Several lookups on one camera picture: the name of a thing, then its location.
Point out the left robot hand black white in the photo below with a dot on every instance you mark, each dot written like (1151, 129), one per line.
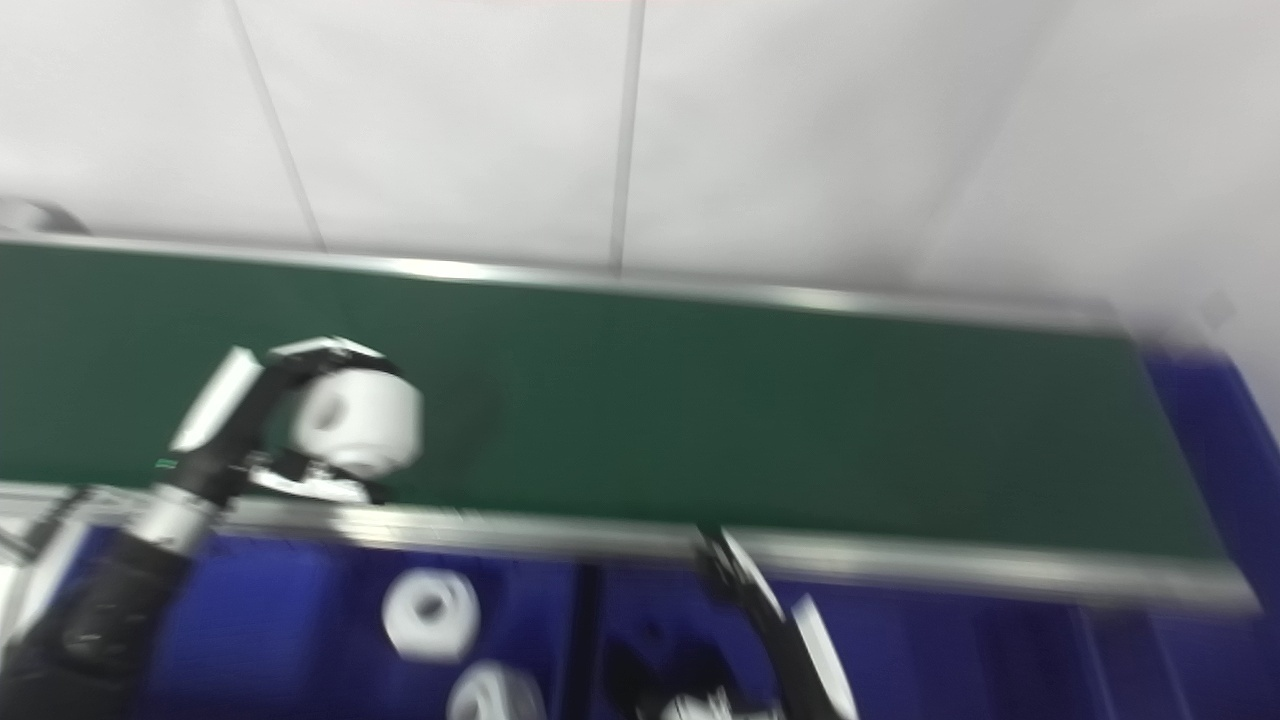
(225, 430)

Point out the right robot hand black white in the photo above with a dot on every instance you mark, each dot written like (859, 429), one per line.
(800, 670)

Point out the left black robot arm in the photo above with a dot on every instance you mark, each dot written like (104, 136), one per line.
(110, 610)

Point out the black part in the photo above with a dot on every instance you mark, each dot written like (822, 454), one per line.
(650, 665)

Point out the blue plastic bin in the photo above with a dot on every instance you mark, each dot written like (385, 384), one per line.
(950, 660)
(290, 630)
(1225, 480)

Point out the white roll in bin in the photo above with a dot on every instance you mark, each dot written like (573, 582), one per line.
(495, 695)

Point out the green conveyor belt aluminium frame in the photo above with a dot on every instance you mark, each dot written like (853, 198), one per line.
(700, 430)

